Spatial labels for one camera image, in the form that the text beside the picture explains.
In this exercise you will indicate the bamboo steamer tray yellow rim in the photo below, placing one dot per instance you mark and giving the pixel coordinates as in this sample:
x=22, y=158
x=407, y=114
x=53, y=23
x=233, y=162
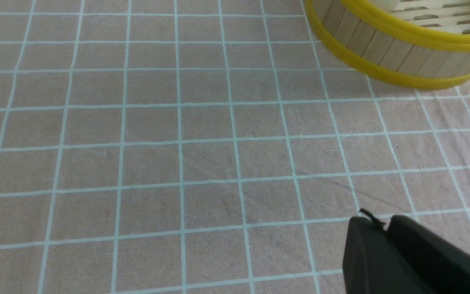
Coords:
x=421, y=44

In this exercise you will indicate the pink checkered tablecloth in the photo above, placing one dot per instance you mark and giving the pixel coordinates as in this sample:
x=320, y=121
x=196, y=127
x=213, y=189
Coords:
x=205, y=147

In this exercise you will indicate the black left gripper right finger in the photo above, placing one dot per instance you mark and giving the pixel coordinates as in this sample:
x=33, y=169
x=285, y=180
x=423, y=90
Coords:
x=441, y=265

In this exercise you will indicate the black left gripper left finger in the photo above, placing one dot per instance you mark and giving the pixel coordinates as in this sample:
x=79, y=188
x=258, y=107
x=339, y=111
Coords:
x=370, y=264

